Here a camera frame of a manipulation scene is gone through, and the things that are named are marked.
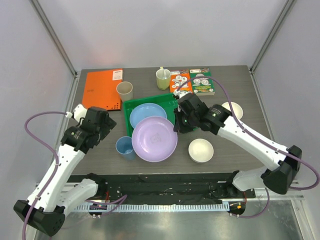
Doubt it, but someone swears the purple plate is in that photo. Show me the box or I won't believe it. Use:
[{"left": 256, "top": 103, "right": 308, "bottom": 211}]
[{"left": 131, "top": 116, "right": 178, "bottom": 163}]

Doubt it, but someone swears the blue plate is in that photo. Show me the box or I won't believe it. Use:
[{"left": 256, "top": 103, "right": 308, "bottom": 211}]
[{"left": 129, "top": 103, "right": 167, "bottom": 128}]

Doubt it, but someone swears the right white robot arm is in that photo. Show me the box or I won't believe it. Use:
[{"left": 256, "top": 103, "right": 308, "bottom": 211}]
[{"left": 173, "top": 91, "right": 302, "bottom": 198}]

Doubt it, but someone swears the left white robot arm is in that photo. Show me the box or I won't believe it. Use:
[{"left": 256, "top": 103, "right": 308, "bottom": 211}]
[{"left": 13, "top": 104, "right": 117, "bottom": 239}]

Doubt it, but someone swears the green plastic bin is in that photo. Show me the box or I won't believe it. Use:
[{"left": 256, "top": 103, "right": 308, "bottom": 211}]
[{"left": 123, "top": 93, "right": 179, "bottom": 137}]

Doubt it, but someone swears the green book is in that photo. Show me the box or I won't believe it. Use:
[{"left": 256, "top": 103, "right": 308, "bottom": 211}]
[{"left": 189, "top": 68, "right": 215, "bottom": 96}]

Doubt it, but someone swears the blue cup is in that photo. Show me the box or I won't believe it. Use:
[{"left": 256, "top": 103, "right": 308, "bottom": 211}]
[{"left": 115, "top": 136, "right": 136, "bottom": 161}]

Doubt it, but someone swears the near white bowl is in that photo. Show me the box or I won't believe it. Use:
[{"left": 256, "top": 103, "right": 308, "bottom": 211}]
[{"left": 188, "top": 138, "right": 214, "bottom": 164}]

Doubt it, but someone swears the white bowl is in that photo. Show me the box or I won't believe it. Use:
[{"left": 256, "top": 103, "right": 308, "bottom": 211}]
[
  {"left": 188, "top": 138, "right": 214, "bottom": 164},
  {"left": 221, "top": 101, "right": 244, "bottom": 120}
]

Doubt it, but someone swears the orange book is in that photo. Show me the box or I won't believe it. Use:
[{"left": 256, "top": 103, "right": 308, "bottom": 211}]
[{"left": 169, "top": 69, "right": 193, "bottom": 93}]

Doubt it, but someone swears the orange folder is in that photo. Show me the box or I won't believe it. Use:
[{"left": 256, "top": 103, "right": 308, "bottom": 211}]
[{"left": 81, "top": 68, "right": 123, "bottom": 111}]

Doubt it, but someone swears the far white bowl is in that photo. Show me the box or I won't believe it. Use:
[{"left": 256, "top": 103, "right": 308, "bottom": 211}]
[{"left": 221, "top": 101, "right": 244, "bottom": 120}]

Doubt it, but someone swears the green cup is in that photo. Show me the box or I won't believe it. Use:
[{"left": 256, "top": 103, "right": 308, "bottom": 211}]
[{"left": 155, "top": 67, "right": 171, "bottom": 90}]

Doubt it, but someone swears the beige cup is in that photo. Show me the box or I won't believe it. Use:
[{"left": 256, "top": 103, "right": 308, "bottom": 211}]
[{"left": 116, "top": 81, "right": 133, "bottom": 102}]

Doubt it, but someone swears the white spoon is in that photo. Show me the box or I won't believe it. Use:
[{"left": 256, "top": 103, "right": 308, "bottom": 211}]
[{"left": 159, "top": 66, "right": 168, "bottom": 79}]

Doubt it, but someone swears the white slotted cable duct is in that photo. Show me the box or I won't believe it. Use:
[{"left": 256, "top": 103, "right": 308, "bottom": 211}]
[{"left": 73, "top": 202, "right": 230, "bottom": 213}]

